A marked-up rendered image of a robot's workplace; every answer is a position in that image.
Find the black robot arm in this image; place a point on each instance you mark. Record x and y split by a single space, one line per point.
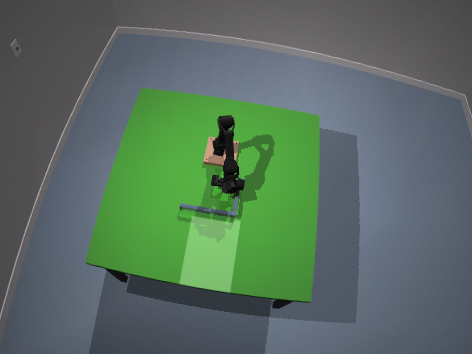
225 140

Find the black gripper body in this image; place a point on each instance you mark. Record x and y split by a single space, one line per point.
216 181

